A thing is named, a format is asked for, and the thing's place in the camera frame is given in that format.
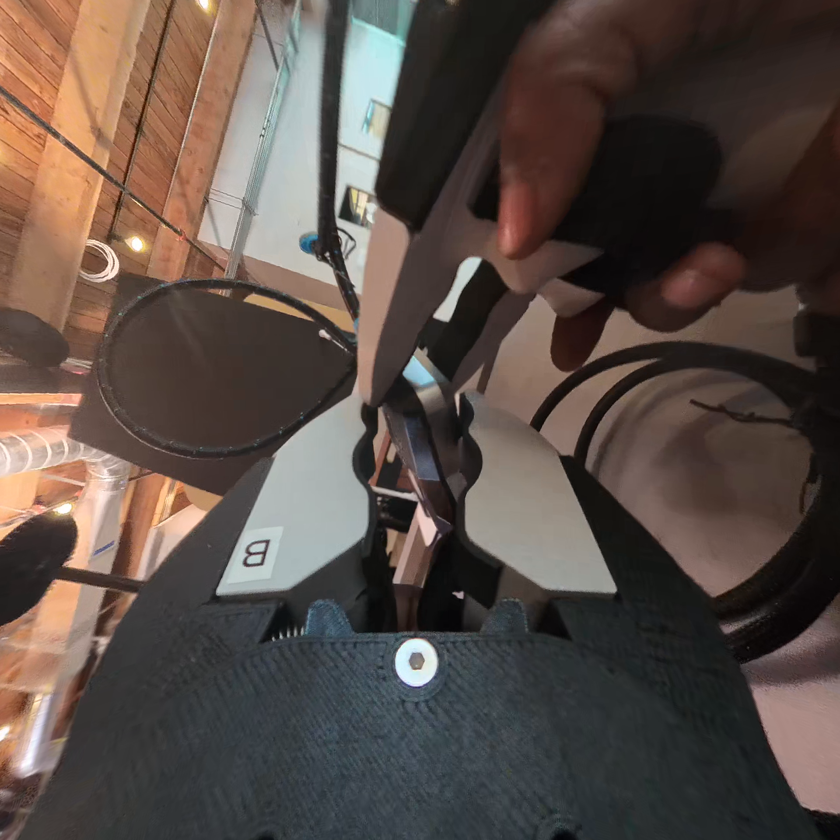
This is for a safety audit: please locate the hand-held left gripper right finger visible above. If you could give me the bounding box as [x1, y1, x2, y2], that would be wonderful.
[446, 392, 619, 599]

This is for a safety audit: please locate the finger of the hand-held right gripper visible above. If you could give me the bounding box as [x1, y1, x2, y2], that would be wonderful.
[451, 259, 536, 398]
[357, 209, 485, 408]

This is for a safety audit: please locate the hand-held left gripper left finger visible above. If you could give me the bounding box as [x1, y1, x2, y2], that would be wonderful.
[215, 394, 382, 598]

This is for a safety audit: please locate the silver adapter hub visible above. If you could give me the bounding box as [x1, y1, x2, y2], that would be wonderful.
[377, 351, 463, 585]

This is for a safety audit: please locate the braided black teal hdmi cable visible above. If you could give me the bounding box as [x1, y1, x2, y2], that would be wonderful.
[97, 0, 368, 460]

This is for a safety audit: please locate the thick black cable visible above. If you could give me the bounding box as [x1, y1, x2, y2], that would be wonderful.
[530, 341, 840, 665]

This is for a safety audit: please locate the person's right hand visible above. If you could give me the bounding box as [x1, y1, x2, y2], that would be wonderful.
[496, 0, 840, 373]

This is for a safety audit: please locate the black flat panel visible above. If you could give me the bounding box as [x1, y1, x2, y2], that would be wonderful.
[69, 272, 370, 497]

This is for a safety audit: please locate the round black lamp with rod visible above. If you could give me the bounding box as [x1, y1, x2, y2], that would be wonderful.
[0, 514, 144, 629]

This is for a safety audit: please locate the round black ceiling lamp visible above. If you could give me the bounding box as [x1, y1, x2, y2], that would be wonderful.
[0, 307, 71, 370]

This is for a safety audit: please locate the silver ventilation duct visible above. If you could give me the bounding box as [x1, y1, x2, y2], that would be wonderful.
[0, 425, 133, 778]

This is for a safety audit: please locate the white cable coil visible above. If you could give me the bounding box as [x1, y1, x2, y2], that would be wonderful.
[79, 238, 122, 284]

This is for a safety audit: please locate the thin black overhead wire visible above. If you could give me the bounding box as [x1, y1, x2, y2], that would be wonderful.
[0, 85, 190, 238]

